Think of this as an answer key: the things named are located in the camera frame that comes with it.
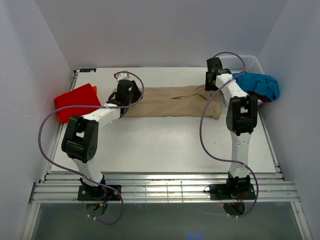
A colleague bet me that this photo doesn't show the beige t shirt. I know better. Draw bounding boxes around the beige t shirt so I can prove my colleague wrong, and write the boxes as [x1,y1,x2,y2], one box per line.
[124,85,215,118]

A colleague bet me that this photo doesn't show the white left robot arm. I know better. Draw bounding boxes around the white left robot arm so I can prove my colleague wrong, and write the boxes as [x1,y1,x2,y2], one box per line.
[61,79,142,200]

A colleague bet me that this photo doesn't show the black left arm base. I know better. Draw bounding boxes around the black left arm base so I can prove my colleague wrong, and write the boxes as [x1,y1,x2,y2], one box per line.
[77,185,120,202]

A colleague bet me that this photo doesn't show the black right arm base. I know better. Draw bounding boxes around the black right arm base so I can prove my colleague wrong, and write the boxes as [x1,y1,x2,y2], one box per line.
[203,183,256,201]

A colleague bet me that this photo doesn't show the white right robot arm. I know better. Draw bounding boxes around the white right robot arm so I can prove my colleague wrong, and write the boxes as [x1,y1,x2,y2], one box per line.
[205,57,258,201]

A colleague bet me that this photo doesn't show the white plastic basket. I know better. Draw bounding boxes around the white plastic basket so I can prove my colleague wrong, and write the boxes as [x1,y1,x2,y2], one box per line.
[219,54,265,75]

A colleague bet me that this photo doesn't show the folded red t shirt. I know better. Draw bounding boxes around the folded red t shirt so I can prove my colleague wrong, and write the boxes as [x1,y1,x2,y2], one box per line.
[53,83,103,123]

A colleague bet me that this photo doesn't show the blue t shirt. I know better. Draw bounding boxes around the blue t shirt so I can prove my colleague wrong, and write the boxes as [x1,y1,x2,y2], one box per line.
[232,72,280,102]

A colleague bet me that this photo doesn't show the blue label sticker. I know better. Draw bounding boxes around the blue label sticker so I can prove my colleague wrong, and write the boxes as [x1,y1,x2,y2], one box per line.
[79,68,97,73]

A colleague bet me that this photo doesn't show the dark red t shirt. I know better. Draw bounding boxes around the dark red t shirt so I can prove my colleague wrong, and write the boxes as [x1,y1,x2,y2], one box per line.
[248,91,272,103]

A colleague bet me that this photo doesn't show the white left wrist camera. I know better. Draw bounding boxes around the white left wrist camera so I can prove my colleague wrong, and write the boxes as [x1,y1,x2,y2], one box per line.
[113,71,130,82]

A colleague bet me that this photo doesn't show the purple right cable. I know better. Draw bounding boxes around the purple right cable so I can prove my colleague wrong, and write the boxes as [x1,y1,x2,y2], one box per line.
[199,51,259,219]

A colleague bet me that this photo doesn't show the purple cable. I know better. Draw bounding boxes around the purple cable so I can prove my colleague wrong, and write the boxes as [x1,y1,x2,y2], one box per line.
[199,51,259,219]
[38,71,145,225]

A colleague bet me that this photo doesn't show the aluminium table frame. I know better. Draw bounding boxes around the aluminium table frame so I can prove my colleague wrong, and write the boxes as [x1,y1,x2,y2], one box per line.
[30,67,300,204]

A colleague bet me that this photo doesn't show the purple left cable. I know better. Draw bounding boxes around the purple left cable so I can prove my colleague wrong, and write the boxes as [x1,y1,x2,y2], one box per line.
[38,71,145,225]

